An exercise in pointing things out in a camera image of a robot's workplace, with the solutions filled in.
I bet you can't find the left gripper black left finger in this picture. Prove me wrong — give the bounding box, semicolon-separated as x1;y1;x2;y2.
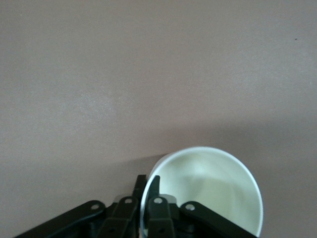
14;175;147;238

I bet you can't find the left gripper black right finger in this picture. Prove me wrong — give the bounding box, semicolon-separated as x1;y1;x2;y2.
146;175;251;238

